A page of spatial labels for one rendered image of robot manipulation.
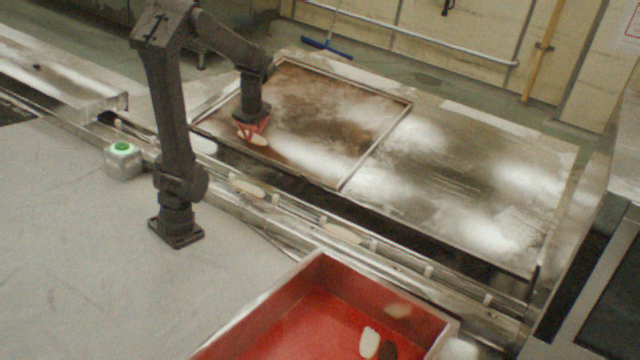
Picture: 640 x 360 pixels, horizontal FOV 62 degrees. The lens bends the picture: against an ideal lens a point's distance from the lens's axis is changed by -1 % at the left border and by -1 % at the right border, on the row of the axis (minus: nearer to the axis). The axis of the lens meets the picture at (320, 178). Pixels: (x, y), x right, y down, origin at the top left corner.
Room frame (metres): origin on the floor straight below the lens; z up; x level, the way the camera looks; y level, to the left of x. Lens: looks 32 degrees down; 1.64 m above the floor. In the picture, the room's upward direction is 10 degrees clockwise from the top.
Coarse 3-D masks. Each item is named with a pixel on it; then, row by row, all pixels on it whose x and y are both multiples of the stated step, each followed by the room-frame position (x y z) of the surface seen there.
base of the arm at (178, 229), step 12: (156, 216) 0.98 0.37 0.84; (168, 216) 0.93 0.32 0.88; (180, 216) 0.94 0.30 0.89; (192, 216) 0.97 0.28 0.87; (156, 228) 0.94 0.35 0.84; (168, 228) 0.92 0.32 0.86; (180, 228) 0.93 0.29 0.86; (192, 228) 0.95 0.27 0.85; (168, 240) 0.91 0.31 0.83; (180, 240) 0.92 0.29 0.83; (192, 240) 0.93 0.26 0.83
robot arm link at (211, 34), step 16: (192, 16) 0.93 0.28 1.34; (208, 16) 0.97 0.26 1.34; (208, 32) 0.97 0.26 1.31; (224, 32) 1.09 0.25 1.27; (208, 48) 1.09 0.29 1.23; (224, 48) 1.10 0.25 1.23; (240, 48) 1.17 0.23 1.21; (256, 48) 1.23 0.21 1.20; (240, 64) 1.23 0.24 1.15; (256, 64) 1.24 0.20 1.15
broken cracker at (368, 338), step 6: (366, 330) 0.75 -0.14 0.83; (372, 330) 0.75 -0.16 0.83; (366, 336) 0.73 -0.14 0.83; (372, 336) 0.74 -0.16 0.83; (378, 336) 0.74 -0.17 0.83; (360, 342) 0.72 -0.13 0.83; (366, 342) 0.72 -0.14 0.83; (372, 342) 0.72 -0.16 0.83; (378, 342) 0.73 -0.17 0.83; (360, 348) 0.71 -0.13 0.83; (366, 348) 0.71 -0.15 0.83; (372, 348) 0.71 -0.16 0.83; (360, 354) 0.70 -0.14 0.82; (366, 354) 0.69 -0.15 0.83; (372, 354) 0.70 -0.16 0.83
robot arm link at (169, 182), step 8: (160, 176) 0.96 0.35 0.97; (168, 176) 0.96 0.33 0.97; (176, 176) 0.96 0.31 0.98; (160, 184) 0.96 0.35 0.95; (168, 184) 0.95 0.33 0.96; (176, 184) 0.95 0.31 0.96; (160, 192) 0.95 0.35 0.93; (168, 192) 0.96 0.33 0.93; (176, 192) 0.95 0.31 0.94; (160, 200) 0.95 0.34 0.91; (168, 200) 0.94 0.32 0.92; (176, 200) 0.94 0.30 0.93; (176, 208) 0.94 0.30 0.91
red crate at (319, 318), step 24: (312, 288) 0.85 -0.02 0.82; (288, 312) 0.77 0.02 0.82; (312, 312) 0.78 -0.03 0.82; (336, 312) 0.79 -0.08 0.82; (360, 312) 0.81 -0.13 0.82; (264, 336) 0.70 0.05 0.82; (288, 336) 0.71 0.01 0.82; (312, 336) 0.72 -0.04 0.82; (336, 336) 0.73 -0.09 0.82; (360, 336) 0.74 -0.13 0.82; (384, 336) 0.75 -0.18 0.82
